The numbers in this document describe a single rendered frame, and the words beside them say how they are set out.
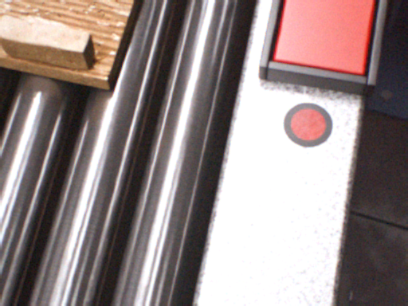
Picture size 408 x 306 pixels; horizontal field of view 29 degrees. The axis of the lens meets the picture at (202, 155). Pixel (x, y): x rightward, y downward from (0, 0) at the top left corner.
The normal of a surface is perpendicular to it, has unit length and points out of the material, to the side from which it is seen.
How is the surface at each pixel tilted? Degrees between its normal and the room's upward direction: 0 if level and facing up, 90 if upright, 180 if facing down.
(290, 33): 0
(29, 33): 12
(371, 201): 0
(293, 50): 0
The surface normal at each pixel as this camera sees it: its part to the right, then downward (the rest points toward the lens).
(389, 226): -0.03, -0.38
